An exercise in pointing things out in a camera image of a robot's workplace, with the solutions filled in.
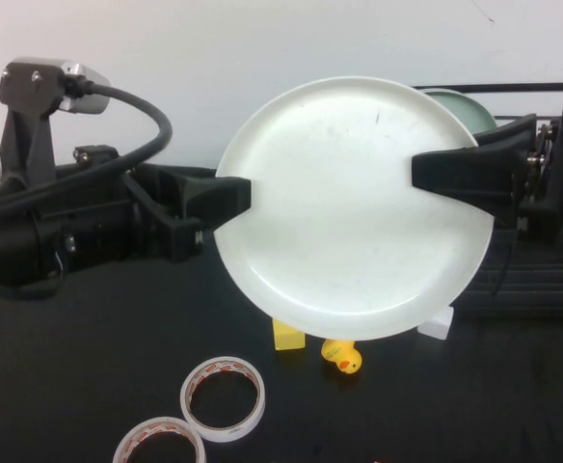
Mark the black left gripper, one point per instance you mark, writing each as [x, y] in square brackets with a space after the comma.
[166, 236]

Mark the white round plate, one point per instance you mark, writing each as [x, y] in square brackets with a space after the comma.
[339, 202]

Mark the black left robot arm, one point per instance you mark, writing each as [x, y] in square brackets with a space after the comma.
[21, 241]

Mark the pale green round plate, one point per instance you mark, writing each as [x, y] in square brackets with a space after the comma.
[469, 113]

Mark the yellow cube block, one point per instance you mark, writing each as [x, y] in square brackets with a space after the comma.
[286, 340]

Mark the white cube block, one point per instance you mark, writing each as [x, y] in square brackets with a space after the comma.
[438, 328]

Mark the yellow rubber duck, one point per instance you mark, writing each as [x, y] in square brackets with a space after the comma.
[346, 362]

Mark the white tape roll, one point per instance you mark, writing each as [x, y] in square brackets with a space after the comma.
[223, 432]
[161, 421]

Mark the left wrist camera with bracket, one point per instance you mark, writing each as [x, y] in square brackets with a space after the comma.
[26, 87]

